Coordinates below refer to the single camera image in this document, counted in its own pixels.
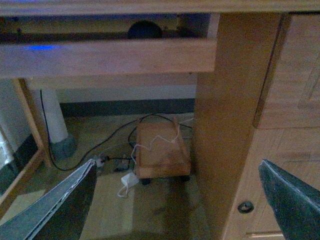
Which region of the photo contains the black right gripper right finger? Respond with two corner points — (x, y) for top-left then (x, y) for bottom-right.
(258, 159), (320, 240)

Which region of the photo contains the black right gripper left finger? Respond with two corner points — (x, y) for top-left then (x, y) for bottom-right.
(0, 159), (97, 240)

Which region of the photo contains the black computer mouse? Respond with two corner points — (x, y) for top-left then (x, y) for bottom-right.
(127, 20), (163, 39)

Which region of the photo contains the white pipe with grey base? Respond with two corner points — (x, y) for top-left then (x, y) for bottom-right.
(40, 89), (77, 161)

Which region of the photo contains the power strip on floor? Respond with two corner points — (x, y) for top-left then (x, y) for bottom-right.
(93, 155), (130, 174)

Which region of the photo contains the white power adapter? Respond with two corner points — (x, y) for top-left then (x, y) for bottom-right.
(117, 172), (139, 198)

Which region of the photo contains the wooden desk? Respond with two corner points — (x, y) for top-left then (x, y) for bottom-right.
(0, 0), (320, 240)

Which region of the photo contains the wooden wheeled stand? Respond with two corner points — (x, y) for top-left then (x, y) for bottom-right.
(132, 118), (191, 185)

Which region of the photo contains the wooden keyboard tray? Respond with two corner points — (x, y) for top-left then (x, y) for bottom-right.
(0, 13), (220, 78)

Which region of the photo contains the black floor cable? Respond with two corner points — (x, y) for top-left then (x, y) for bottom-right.
(39, 89), (196, 172)

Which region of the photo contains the white cord on stand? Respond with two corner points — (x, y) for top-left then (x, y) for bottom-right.
(130, 117), (195, 166)

